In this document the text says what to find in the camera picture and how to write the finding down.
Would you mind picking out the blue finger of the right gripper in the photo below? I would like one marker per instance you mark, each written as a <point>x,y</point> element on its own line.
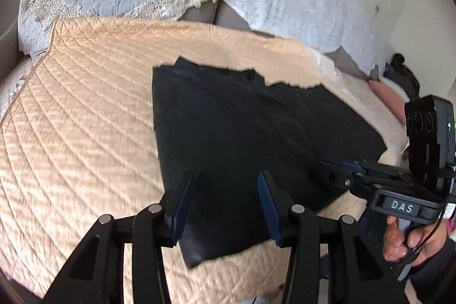
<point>343,179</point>
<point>341,166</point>

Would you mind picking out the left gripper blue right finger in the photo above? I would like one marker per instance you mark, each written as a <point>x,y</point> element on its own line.
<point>275,203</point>

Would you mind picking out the pink cushion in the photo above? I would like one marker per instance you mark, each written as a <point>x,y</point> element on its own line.
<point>392,95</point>

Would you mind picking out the person's right hand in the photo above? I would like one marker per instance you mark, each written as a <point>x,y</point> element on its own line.
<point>395,246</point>

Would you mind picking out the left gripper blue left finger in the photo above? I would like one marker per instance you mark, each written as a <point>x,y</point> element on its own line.
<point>178,203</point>

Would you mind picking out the beige quilted bedspread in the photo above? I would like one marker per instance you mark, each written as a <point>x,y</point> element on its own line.
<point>77,141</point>

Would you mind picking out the grey upholstered headboard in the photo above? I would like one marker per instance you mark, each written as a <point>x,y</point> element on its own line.
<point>224,16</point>

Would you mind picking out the black leather jacket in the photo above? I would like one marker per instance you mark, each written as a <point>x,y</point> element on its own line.
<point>228,126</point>

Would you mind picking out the black camera box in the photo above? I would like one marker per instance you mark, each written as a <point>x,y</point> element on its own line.
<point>430,127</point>

